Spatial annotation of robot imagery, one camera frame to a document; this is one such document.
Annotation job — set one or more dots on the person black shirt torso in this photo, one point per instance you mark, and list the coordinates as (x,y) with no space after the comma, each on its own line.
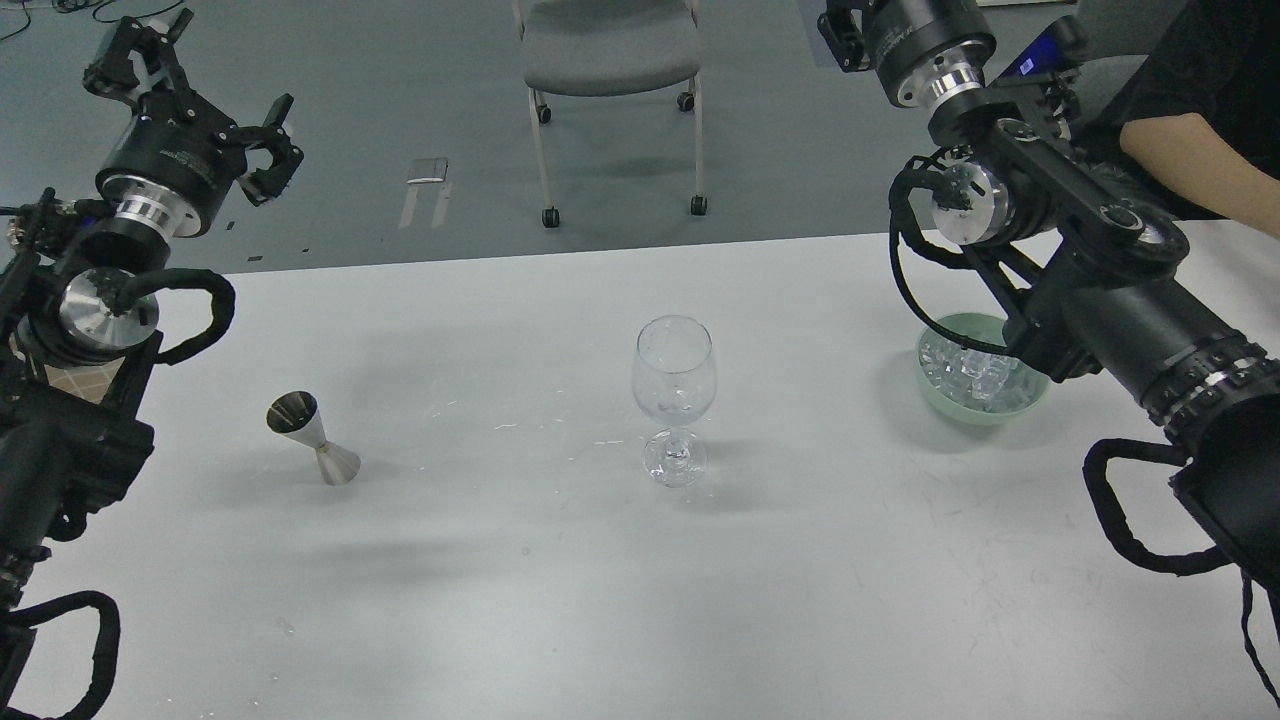
(1218,59)

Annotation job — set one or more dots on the grey office chair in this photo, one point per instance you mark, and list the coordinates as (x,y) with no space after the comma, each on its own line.
(610,49)

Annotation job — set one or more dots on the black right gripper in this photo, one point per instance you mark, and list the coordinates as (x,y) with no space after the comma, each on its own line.
(923,52)

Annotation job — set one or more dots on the beige checkered chair cushion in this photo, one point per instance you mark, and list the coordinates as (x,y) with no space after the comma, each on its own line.
(91,383)

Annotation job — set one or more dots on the clear wine glass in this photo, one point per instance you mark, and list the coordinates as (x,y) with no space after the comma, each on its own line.
(674,380)

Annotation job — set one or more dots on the steel double jigger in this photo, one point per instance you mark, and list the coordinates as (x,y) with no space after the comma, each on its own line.
(296,415)

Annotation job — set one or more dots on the person forearm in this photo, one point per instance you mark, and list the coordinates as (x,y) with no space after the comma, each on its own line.
(1188,157)

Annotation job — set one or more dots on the green bowl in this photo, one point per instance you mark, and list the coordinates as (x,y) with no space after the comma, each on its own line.
(962,414)

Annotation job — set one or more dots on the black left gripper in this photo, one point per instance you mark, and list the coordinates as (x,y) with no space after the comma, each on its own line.
(195,153)

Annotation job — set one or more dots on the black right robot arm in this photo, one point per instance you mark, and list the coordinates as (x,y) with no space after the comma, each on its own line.
(1086,276)

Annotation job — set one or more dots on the silver floor plate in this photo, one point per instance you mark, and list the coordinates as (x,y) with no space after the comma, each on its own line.
(427,170)

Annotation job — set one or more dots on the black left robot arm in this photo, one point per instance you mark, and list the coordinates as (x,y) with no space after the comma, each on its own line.
(91,306)

